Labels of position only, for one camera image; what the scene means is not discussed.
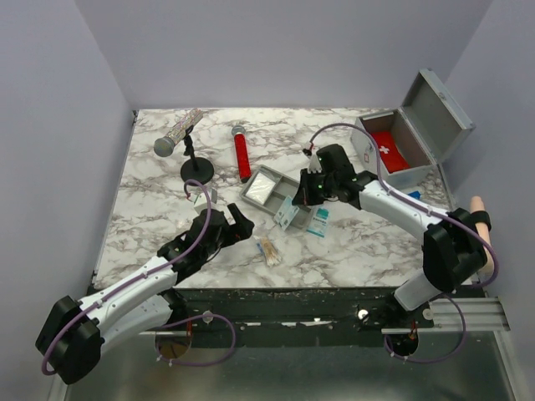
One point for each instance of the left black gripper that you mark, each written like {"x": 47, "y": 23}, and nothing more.
{"x": 242, "y": 229}

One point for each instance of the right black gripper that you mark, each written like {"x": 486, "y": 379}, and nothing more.
{"x": 305, "y": 196}

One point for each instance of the teal gauze dressing packet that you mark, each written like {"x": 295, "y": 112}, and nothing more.
{"x": 318, "y": 222}

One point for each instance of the cotton swab pack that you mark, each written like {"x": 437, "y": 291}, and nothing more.
{"x": 268, "y": 250}

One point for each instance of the red first aid pouch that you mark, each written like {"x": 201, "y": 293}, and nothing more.
{"x": 389, "y": 153}

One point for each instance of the blue white bandage packets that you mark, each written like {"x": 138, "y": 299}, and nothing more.
{"x": 286, "y": 213}

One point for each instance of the white gauze pack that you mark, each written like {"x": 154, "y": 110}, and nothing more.
{"x": 260, "y": 188}

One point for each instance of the grey plastic tray insert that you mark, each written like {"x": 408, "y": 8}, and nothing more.
{"x": 285, "y": 185}

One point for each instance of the grey metal case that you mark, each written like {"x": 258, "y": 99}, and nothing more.
{"x": 427, "y": 127}

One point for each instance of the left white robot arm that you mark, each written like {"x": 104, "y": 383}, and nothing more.
{"x": 76, "y": 333}

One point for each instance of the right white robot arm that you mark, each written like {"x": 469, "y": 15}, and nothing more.
{"x": 452, "y": 249}

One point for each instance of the red glitter microphone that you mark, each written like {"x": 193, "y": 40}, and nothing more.
{"x": 243, "y": 164}

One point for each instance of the blue white small box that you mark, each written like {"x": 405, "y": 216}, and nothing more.
{"x": 415, "y": 194}

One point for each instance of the silver glitter microphone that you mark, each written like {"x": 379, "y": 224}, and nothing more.
{"x": 165, "y": 145}

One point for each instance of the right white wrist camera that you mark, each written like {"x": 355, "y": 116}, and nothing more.
{"x": 314, "y": 164}

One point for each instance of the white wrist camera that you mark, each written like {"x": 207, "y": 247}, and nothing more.
{"x": 314, "y": 164}
{"x": 200, "y": 203}

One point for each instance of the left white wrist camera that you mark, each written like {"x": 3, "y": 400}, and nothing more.
{"x": 200, "y": 203}

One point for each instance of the black mounting rail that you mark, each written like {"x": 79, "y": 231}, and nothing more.
{"x": 274, "y": 318}

